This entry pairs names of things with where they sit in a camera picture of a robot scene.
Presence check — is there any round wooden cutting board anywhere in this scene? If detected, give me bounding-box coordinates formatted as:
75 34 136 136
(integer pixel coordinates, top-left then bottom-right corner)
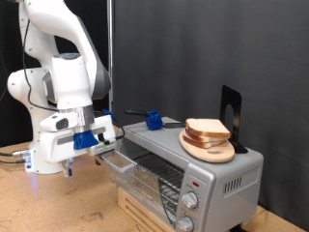
179 129 237 164

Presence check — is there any white bread slice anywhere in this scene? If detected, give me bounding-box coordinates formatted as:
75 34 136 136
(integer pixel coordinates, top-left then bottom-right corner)
182 133 223 150
183 128 226 144
184 117 232 140

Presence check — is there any spatula with blue grip block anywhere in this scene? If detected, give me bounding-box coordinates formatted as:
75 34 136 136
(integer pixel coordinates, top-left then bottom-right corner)
125 108 187 131

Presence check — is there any wire oven rack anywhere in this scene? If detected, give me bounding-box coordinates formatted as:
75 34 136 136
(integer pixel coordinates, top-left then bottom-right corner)
133 153 185 220

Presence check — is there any thin black base cable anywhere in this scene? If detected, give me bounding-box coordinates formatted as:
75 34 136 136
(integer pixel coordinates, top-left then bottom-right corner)
0 158 27 165

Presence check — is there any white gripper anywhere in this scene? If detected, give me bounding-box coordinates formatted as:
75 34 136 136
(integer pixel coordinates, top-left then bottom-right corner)
39 114 118 178

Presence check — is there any silver toaster oven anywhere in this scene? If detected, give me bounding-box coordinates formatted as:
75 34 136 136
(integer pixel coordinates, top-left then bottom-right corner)
110 116 265 232

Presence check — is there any wooden base under oven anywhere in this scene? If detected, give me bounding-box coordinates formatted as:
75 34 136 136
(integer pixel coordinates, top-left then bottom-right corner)
117 187 175 232

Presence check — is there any base cable with metal connector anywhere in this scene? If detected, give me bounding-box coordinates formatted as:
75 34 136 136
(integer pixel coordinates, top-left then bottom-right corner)
0 148 32 159

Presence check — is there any silver oven knob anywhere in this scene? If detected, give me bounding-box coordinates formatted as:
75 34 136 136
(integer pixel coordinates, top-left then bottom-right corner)
176 216 195 232
181 191 199 210

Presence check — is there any dark grey backdrop curtain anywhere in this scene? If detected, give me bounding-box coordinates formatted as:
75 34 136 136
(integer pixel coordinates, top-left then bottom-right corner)
112 0 309 231

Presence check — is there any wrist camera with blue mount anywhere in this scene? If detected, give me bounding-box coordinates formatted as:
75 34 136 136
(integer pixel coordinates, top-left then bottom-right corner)
72 109 118 157

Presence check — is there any metal pole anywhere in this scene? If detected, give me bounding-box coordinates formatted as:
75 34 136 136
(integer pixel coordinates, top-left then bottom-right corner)
106 0 115 112

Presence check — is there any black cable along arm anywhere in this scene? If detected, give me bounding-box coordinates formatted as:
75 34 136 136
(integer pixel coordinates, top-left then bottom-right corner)
21 18 126 141

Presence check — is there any black metal bookend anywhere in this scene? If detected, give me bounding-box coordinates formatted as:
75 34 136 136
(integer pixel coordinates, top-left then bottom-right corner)
219 84 249 155

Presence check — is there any black backdrop curtain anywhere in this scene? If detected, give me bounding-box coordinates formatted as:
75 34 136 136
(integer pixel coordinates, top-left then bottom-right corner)
0 0 110 148

